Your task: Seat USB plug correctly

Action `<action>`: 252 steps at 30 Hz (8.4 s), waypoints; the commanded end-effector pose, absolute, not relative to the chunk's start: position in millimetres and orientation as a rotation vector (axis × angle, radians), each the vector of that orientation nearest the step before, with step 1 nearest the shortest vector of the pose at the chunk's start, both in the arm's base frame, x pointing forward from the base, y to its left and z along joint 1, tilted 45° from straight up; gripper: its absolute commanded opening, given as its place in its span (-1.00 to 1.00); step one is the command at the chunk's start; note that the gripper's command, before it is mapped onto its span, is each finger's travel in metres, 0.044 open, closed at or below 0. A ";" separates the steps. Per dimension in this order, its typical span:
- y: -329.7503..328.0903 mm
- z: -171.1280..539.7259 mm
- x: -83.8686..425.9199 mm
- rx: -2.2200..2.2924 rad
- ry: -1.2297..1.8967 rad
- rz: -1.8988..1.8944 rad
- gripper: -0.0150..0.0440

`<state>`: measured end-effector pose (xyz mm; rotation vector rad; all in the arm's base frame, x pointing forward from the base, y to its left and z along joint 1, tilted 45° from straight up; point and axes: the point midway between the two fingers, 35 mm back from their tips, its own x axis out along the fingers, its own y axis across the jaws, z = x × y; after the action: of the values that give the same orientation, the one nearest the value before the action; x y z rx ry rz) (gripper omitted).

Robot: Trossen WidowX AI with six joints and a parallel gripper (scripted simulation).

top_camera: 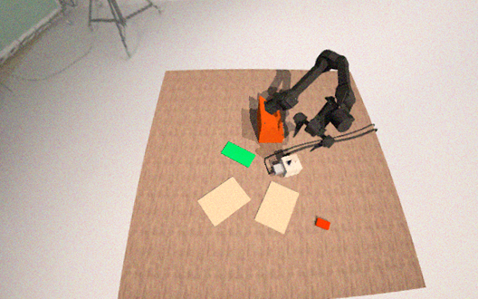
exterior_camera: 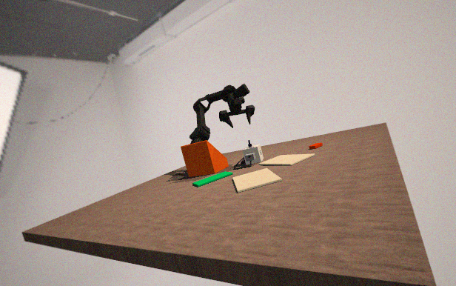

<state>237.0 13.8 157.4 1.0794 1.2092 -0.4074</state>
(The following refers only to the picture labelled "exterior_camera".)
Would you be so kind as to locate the green flat rectangular slab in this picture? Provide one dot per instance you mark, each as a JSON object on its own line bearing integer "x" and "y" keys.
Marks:
{"x": 212, "y": 179}

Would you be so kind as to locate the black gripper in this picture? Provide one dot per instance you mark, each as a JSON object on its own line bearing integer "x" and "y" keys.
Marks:
{"x": 224, "y": 115}

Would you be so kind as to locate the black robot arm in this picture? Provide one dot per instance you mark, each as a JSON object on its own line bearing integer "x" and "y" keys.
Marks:
{"x": 202, "y": 132}

